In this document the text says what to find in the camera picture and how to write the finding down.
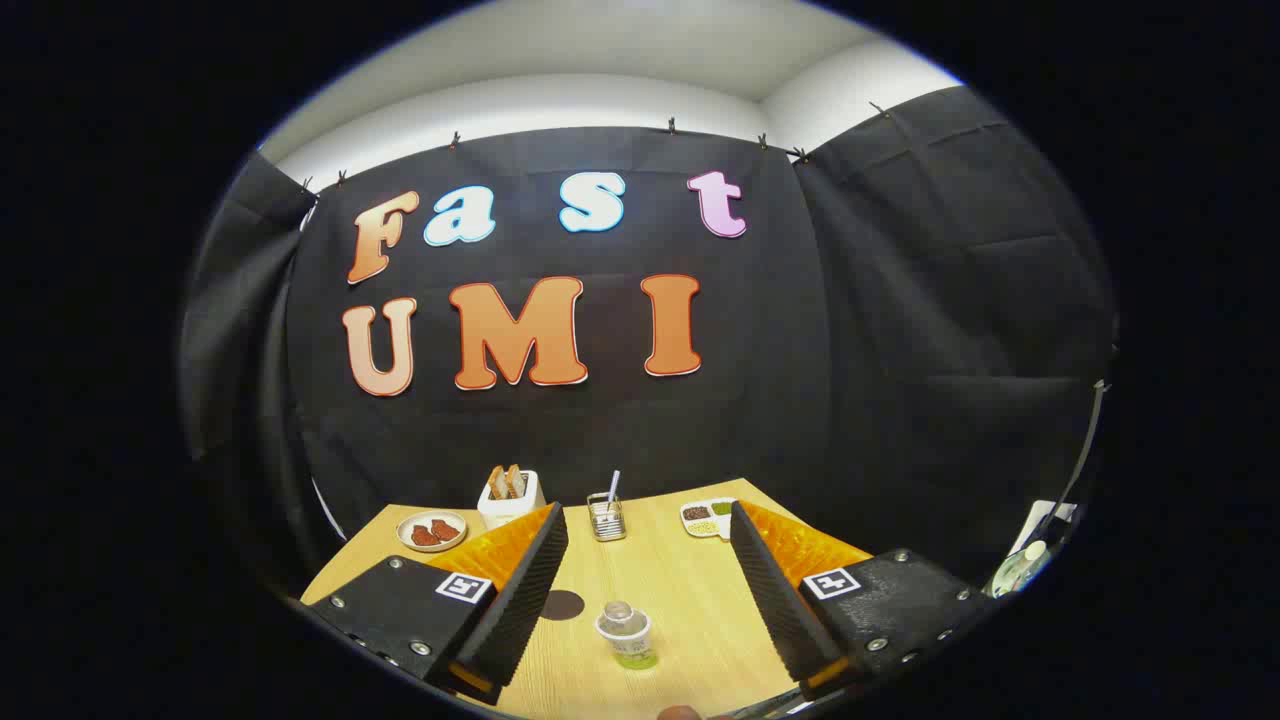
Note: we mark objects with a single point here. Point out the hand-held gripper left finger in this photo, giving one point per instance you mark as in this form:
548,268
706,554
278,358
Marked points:
525,585

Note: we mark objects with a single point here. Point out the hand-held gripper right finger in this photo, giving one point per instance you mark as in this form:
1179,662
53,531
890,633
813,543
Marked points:
765,590

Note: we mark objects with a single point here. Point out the dark round coaster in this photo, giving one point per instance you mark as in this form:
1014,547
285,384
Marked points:
562,604

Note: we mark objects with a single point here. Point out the clear plastic juice bottle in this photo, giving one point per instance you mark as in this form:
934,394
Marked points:
625,635

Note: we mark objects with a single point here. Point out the small clear plastic bottle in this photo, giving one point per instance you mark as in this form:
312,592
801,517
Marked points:
1015,572

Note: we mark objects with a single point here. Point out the white toaster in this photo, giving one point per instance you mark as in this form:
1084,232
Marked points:
512,510

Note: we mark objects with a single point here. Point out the white divided bean dish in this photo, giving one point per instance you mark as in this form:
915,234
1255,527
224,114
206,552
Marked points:
705,520

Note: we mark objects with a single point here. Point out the brown meat piece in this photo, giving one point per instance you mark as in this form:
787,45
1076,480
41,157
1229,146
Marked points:
446,529
424,537

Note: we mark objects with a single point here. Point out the round beige plate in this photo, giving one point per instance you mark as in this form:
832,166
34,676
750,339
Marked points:
432,548

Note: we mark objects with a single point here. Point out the wooden table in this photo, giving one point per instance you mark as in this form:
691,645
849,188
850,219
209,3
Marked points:
665,575

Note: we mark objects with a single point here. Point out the toast slice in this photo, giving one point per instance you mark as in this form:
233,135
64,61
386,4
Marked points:
516,480
497,483

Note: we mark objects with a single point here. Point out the white straw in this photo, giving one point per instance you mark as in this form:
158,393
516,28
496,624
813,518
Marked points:
613,488

